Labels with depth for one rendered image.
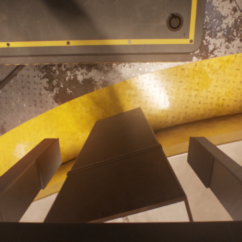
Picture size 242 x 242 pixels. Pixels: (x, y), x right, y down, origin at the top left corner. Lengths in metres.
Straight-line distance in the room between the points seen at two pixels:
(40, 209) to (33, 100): 0.48
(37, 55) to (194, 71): 0.64
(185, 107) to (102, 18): 0.56
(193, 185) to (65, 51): 0.57
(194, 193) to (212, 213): 0.12
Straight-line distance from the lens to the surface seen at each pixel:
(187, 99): 0.87
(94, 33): 0.50
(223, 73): 0.93
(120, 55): 0.48
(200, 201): 0.71
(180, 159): 0.59
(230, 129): 0.80
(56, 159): 0.16
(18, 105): 0.96
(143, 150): 0.24
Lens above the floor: 0.80
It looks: 74 degrees down
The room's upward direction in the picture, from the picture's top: 179 degrees counter-clockwise
